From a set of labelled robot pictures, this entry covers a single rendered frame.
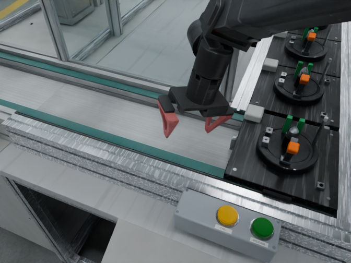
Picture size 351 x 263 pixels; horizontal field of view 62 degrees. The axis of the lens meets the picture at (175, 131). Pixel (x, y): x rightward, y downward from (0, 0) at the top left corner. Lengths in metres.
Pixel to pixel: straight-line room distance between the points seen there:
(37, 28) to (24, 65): 0.46
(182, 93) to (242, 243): 0.32
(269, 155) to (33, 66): 0.84
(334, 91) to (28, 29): 1.33
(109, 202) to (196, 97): 0.37
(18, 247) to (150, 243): 1.20
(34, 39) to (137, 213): 1.01
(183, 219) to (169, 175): 0.11
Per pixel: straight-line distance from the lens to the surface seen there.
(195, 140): 0.80
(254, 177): 0.68
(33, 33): 1.57
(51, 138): 0.81
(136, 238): 0.71
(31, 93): 1.06
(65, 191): 0.82
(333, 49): 1.21
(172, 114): 0.53
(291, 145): 0.62
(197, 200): 0.64
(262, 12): 0.39
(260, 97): 0.89
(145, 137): 0.81
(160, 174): 0.67
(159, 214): 0.73
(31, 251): 1.78
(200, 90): 0.52
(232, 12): 0.44
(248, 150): 0.73
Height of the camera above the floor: 1.50
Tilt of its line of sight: 46 degrees down
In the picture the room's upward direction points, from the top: straight up
